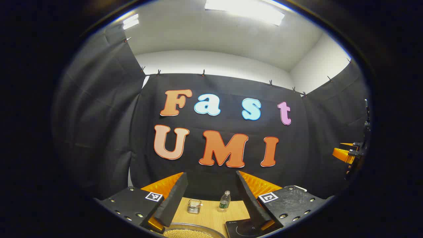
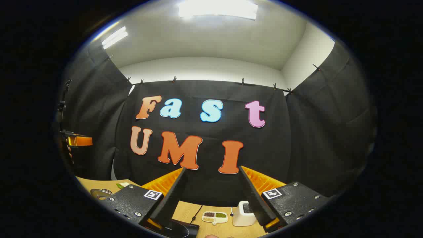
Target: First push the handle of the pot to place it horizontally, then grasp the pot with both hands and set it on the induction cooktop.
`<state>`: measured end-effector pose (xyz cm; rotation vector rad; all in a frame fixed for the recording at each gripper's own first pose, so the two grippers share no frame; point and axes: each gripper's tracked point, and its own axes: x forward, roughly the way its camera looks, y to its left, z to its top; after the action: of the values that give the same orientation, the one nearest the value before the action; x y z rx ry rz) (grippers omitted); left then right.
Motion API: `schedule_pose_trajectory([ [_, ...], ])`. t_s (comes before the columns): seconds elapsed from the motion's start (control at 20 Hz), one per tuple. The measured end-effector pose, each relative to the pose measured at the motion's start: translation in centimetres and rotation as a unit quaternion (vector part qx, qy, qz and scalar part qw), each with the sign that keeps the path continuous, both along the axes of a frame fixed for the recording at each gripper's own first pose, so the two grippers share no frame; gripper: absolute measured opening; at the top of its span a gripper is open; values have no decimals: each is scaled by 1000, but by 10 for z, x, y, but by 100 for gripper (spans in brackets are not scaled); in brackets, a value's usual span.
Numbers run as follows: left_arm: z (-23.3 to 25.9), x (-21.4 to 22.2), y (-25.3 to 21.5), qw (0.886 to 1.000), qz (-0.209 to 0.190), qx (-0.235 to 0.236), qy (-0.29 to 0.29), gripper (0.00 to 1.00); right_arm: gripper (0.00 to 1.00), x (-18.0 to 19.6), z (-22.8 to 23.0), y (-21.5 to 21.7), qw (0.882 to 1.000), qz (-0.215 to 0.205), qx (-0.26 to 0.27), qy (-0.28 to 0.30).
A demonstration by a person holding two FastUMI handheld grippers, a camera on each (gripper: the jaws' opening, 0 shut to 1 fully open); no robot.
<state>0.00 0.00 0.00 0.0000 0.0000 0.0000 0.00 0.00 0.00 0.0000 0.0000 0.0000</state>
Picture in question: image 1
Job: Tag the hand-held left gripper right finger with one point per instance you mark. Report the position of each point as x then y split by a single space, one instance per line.
252 201

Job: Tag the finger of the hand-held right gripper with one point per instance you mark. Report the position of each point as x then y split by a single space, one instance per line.
347 145
342 154

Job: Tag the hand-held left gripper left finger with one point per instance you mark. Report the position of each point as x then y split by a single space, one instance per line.
172 201

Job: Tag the black induction cooktop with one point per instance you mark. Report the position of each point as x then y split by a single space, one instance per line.
241 228

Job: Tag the clear water bottle green label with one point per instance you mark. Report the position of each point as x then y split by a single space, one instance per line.
224 202

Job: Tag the pile of yellow soybeans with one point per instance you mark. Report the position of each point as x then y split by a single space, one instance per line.
188 234

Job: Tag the black backdrop cloth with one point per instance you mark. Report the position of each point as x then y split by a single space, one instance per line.
307 132

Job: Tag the ceiling light panel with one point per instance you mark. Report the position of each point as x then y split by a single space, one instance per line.
131 21
244 10

